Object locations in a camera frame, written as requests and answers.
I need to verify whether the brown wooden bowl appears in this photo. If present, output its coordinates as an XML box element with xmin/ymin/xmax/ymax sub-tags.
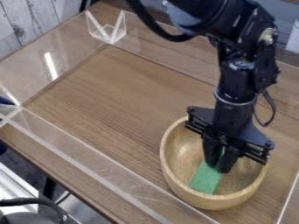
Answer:
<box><xmin>161</xmin><ymin>117</ymin><xmax>268</xmax><ymax>211</ymax></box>

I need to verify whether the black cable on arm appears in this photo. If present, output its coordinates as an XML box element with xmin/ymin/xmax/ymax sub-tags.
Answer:
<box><xmin>252</xmin><ymin>88</ymin><xmax>278</xmax><ymax>128</ymax></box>

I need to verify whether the black cable lower left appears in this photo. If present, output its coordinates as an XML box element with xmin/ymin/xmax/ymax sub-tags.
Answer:
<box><xmin>0</xmin><ymin>196</ymin><xmax>63</xmax><ymax>224</ymax></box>

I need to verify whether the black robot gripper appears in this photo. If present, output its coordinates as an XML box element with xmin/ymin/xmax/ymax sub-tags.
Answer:
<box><xmin>185</xmin><ymin>87</ymin><xmax>277</xmax><ymax>173</ymax></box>

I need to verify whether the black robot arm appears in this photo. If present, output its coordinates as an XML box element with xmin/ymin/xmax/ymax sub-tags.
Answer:
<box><xmin>127</xmin><ymin>0</ymin><xmax>281</xmax><ymax>173</ymax></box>

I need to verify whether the clear acrylic enclosure wall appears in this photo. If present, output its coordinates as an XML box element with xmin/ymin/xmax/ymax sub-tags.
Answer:
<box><xmin>0</xmin><ymin>5</ymin><xmax>299</xmax><ymax>224</ymax></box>

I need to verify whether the green rectangular block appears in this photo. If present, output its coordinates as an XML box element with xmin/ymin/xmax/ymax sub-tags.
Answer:
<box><xmin>189</xmin><ymin>161</ymin><xmax>225</xmax><ymax>195</ymax></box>

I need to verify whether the black metal table leg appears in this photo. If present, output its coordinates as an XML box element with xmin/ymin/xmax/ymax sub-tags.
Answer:
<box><xmin>43</xmin><ymin>178</ymin><xmax>57</xmax><ymax>200</ymax></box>

